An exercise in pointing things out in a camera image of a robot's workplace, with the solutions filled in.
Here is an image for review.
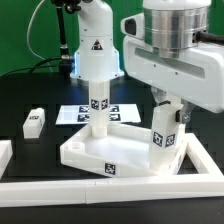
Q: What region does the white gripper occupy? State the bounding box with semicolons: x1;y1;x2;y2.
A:
123;36;224;124

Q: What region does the white desk top tray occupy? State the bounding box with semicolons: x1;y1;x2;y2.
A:
60;123;187;178

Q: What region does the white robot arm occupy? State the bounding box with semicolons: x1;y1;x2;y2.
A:
71;0;224;113

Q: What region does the white marker sheet with tags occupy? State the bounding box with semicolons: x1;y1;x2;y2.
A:
56;104;141;125

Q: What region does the white L-shaped fence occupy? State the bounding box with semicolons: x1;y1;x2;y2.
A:
0;136;224;207

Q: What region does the white block left edge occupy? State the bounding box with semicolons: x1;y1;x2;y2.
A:
0;140;12;178

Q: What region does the black camera stand pole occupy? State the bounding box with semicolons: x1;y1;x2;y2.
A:
51;0;81;78

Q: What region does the black cable on table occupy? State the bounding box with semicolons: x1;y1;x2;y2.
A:
0;57;63;77

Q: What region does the grey cable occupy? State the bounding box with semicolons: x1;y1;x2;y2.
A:
25;0;53;73

